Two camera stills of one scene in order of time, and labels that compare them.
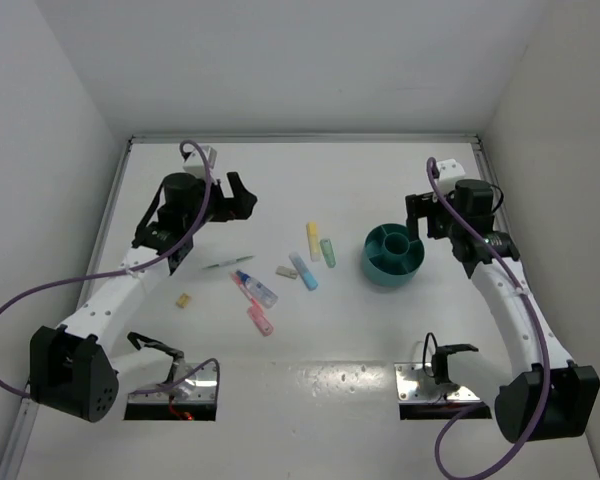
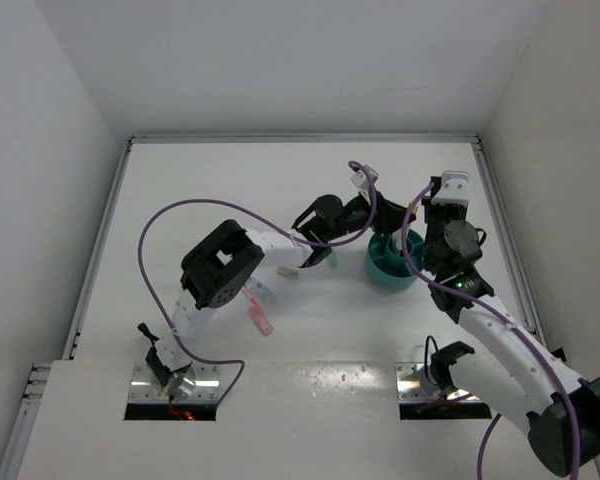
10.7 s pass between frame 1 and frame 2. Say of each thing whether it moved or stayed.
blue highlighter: moved
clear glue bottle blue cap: stayed
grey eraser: stayed
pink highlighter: stayed
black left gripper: moved
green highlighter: stayed
